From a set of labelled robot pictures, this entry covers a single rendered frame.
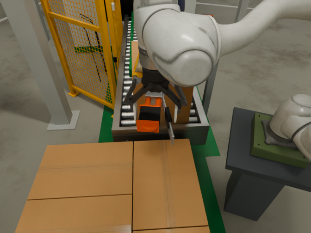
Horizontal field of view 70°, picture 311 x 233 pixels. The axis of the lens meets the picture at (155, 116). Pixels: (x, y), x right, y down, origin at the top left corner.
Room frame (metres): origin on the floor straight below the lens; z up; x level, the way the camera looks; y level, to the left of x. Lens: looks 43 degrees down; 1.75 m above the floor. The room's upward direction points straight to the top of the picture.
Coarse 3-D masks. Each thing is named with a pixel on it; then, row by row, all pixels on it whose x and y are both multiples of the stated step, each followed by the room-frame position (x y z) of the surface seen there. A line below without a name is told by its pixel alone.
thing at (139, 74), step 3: (138, 54) 1.20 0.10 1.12; (138, 57) 1.17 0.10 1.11; (138, 60) 1.12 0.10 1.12; (135, 63) 1.10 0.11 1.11; (135, 66) 1.07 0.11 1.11; (135, 69) 1.04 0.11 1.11; (135, 72) 1.01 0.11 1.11; (138, 72) 1.01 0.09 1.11; (141, 72) 1.01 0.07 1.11; (132, 75) 0.99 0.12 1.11; (138, 75) 0.98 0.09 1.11; (141, 75) 0.98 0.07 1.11
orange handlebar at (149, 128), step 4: (148, 100) 0.63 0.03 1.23; (156, 100) 0.63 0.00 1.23; (160, 100) 0.63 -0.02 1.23; (148, 104) 0.61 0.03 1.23; (156, 104) 0.61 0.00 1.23; (160, 104) 0.61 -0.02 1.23; (144, 128) 0.49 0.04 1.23; (148, 128) 0.49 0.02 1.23; (152, 128) 0.49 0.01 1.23; (156, 128) 0.50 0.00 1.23
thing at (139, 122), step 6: (144, 108) 0.57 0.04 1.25; (150, 108) 0.57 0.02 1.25; (156, 108) 0.57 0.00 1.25; (144, 114) 0.54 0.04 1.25; (150, 114) 0.54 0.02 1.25; (156, 114) 0.54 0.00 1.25; (138, 120) 0.51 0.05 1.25; (144, 120) 0.51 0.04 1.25; (150, 120) 0.51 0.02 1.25; (156, 120) 0.51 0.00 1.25; (138, 126) 0.51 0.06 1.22; (156, 132) 0.50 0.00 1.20
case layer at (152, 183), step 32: (64, 160) 0.85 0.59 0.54; (96, 160) 0.85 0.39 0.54; (128, 160) 0.85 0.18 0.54; (160, 160) 0.85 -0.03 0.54; (192, 160) 0.85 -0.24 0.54; (32, 192) 0.63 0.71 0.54; (64, 192) 0.63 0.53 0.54; (96, 192) 0.63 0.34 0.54; (128, 192) 0.63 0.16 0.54; (160, 192) 0.63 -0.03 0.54; (192, 192) 0.63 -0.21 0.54; (32, 224) 0.45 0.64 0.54; (64, 224) 0.45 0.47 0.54; (96, 224) 0.45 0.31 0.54; (128, 224) 0.45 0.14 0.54; (160, 224) 0.45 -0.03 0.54; (192, 224) 0.45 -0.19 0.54
